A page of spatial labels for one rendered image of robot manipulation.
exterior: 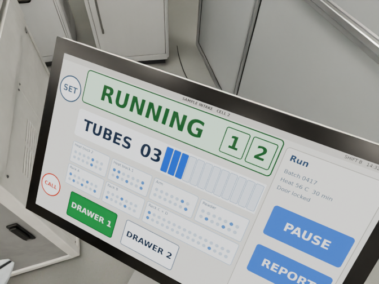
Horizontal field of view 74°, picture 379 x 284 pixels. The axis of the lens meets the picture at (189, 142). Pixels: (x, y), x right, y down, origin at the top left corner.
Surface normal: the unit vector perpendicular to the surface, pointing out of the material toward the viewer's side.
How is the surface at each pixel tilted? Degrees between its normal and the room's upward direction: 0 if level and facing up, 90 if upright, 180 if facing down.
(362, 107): 90
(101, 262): 0
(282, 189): 50
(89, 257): 0
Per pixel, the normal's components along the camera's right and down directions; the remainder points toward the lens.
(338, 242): -0.29, 0.14
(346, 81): -0.97, 0.16
